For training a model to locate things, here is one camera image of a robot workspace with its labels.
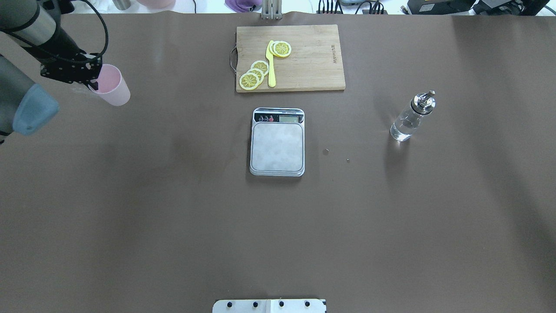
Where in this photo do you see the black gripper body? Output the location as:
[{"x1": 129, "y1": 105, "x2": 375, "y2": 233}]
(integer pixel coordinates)
[{"x1": 40, "y1": 52, "x2": 103, "y2": 85}]

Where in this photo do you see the pink plastic cup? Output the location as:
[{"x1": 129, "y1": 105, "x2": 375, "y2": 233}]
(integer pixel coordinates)
[{"x1": 89, "y1": 64, "x2": 131, "y2": 106}]

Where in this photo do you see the glass sauce bottle steel spout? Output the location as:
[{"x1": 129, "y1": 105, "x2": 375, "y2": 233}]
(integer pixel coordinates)
[{"x1": 390, "y1": 90, "x2": 436, "y2": 141}]

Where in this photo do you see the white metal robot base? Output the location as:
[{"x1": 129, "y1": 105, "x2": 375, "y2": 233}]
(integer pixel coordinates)
[{"x1": 212, "y1": 299, "x2": 328, "y2": 313}]

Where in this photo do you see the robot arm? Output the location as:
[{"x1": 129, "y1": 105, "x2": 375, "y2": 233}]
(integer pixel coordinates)
[{"x1": 0, "y1": 0, "x2": 109, "y2": 144}]

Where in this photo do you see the steel cup background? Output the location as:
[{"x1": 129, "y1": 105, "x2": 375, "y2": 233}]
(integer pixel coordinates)
[{"x1": 113, "y1": 0, "x2": 131, "y2": 11}]

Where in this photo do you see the digital kitchen scale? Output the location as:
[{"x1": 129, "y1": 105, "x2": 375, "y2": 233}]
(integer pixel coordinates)
[{"x1": 249, "y1": 107, "x2": 305, "y2": 177}]

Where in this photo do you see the lemon slice near board corner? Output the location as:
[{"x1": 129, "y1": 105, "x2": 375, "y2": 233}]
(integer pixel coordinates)
[{"x1": 238, "y1": 73, "x2": 261, "y2": 91}]

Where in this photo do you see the middle stacked lemon slice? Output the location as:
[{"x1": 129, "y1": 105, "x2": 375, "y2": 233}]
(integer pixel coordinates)
[{"x1": 246, "y1": 69, "x2": 265, "y2": 84}]

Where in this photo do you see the stacked lemon slice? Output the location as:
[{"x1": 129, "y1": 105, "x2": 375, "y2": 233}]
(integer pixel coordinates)
[
  {"x1": 251, "y1": 60, "x2": 269, "y2": 75},
  {"x1": 246, "y1": 69, "x2": 265, "y2": 84}
]

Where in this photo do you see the purple cloth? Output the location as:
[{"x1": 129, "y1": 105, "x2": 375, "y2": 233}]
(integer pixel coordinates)
[{"x1": 225, "y1": 0, "x2": 262, "y2": 13}]

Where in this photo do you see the yellow plastic knife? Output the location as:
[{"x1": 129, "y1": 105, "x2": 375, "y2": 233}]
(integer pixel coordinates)
[{"x1": 265, "y1": 45, "x2": 276, "y2": 88}]

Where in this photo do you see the hidden lemon slice under knife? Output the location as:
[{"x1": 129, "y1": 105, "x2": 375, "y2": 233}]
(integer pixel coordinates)
[{"x1": 268, "y1": 41, "x2": 276, "y2": 56}]

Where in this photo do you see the lemon slice beside knife tip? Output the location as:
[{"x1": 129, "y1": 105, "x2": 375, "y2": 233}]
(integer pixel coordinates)
[{"x1": 271, "y1": 41, "x2": 292, "y2": 58}]

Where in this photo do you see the bamboo cutting board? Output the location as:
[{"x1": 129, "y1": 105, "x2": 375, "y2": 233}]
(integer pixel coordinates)
[{"x1": 236, "y1": 24, "x2": 346, "y2": 93}]

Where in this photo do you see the aluminium camera post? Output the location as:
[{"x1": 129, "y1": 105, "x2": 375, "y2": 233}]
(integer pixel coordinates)
[{"x1": 261, "y1": 0, "x2": 282, "y2": 20}]

